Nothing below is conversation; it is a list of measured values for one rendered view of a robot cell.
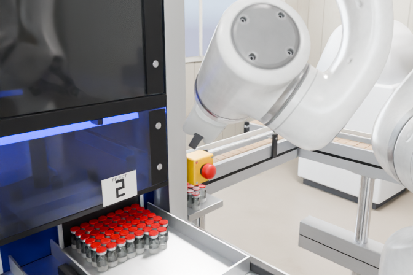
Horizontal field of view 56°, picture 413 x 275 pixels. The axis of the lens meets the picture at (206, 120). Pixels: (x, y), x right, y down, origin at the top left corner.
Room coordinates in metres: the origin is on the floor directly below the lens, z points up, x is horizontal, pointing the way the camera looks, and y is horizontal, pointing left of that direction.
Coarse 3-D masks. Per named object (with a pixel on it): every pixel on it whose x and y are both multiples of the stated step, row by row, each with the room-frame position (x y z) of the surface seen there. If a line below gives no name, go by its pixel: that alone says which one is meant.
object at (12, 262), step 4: (12, 260) 0.67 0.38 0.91; (12, 264) 0.67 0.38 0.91; (16, 264) 0.65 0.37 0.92; (12, 268) 0.67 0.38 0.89; (16, 268) 0.65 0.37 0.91; (20, 268) 0.64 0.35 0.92; (8, 272) 0.68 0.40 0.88; (12, 272) 0.67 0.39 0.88; (16, 272) 0.66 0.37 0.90; (20, 272) 0.64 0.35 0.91; (24, 272) 0.63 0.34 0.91
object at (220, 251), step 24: (168, 216) 0.86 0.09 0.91; (168, 240) 0.79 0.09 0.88; (192, 240) 0.79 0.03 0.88; (216, 240) 0.74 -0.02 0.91; (72, 264) 0.67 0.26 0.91; (120, 264) 0.70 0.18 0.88; (144, 264) 0.70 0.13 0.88; (168, 264) 0.70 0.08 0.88; (192, 264) 0.70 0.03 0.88; (216, 264) 0.70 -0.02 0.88; (240, 264) 0.66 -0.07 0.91
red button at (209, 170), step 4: (208, 164) 0.94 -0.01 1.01; (204, 168) 0.92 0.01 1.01; (208, 168) 0.92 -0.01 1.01; (212, 168) 0.93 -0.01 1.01; (204, 172) 0.92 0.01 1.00; (208, 172) 0.92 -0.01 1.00; (212, 172) 0.92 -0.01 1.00; (204, 176) 0.92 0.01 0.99; (208, 176) 0.92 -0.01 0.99; (212, 176) 0.93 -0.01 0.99
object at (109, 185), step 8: (120, 176) 0.78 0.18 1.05; (128, 176) 0.79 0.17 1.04; (104, 184) 0.75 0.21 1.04; (112, 184) 0.76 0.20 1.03; (120, 184) 0.78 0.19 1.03; (128, 184) 0.79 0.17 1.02; (104, 192) 0.75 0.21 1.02; (112, 192) 0.76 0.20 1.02; (120, 192) 0.78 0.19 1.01; (128, 192) 0.79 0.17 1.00; (136, 192) 0.80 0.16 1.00; (104, 200) 0.75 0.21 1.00; (112, 200) 0.76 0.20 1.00; (120, 200) 0.77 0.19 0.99
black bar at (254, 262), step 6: (210, 234) 0.79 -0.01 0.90; (252, 258) 0.70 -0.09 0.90; (252, 264) 0.68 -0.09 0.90; (258, 264) 0.68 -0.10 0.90; (264, 264) 0.68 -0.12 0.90; (252, 270) 0.68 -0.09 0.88; (258, 270) 0.67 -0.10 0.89; (264, 270) 0.66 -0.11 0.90; (270, 270) 0.66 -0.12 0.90; (276, 270) 0.66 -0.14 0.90
